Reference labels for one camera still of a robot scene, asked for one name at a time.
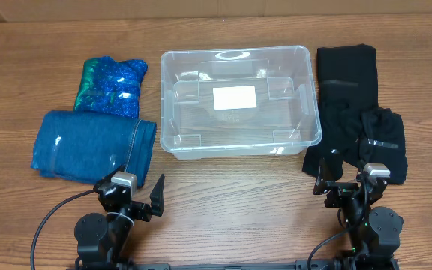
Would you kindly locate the blue green sequin garment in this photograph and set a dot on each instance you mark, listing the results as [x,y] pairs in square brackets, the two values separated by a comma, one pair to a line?
[111,87]

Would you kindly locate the large black garment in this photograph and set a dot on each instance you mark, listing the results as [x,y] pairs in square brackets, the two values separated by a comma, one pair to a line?
[348,81]

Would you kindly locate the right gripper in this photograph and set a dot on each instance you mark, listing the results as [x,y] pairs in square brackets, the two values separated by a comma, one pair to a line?
[343,188]

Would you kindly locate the small black garment bundle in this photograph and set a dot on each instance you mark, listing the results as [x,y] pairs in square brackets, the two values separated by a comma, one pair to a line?
[341,126]

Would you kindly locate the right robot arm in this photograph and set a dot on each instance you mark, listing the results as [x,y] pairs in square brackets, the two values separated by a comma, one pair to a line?
[374,233]

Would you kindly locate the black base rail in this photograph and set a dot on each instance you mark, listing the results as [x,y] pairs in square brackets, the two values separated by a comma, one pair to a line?
[299,264]

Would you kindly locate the clear plastic storage bin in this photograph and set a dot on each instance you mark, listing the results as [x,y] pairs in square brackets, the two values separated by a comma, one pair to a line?
[238,102]

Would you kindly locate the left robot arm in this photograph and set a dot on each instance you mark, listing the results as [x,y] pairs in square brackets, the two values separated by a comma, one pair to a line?
[101,237]

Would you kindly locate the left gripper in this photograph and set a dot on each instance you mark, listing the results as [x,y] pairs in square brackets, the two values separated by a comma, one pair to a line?
[157,199]

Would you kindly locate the dark blue jeans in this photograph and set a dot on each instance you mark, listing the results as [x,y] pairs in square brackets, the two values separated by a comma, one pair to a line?
[86,146]

